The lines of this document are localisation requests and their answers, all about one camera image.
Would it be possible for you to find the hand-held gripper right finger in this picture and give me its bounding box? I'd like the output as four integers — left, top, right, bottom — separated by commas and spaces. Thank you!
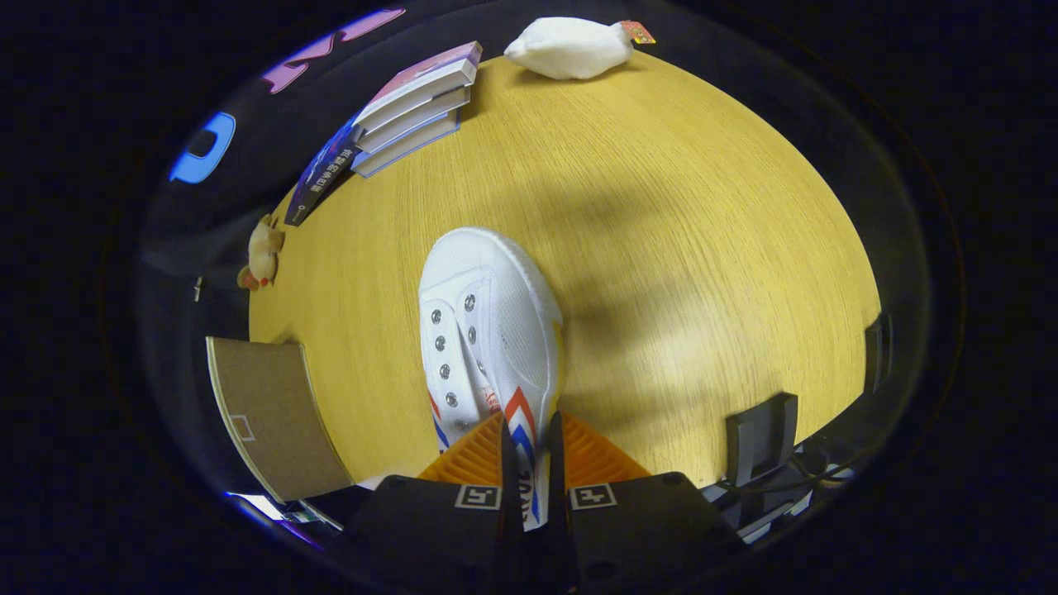
544, 410, 746, 595

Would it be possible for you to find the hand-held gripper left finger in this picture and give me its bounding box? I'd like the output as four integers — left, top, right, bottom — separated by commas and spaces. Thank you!
337, 412, 531, 595

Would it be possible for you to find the white canvas shoe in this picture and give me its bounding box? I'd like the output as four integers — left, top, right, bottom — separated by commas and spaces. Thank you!
417, 227, 565, 530

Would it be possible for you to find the black table clamp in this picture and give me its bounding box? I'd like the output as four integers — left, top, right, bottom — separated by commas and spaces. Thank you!
726, 393, 799, 488
864, 314, 894, 393

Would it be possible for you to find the lit computer screen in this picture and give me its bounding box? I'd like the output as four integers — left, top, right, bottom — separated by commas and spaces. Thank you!
227, 493, 286, 523

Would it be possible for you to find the beige plush dog toy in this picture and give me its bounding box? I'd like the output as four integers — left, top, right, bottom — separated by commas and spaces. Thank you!
237, 213, 286, 292

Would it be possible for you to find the dark blue book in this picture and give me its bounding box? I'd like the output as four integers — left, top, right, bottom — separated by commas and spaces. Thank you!
284, 116, 365, 226

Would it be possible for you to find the light blue cover book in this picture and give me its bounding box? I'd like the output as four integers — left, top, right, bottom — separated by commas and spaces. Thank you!
351, 110, 460, 179

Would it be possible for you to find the black backdrop cloth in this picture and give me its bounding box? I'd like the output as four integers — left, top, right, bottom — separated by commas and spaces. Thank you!
136, 4, 513, 348

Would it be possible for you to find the grey cover book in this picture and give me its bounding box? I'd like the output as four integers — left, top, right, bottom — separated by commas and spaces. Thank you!
354, 85, 472, 154

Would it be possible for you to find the pink cover book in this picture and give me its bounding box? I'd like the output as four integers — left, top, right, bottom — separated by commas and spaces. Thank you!
355, 41, 483, 129

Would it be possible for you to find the white plush toy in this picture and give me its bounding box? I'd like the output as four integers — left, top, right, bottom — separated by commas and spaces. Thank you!
504, 17, 656, 81

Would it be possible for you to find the black cable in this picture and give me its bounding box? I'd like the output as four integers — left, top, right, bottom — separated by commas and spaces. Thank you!
744, 463, 856, 530

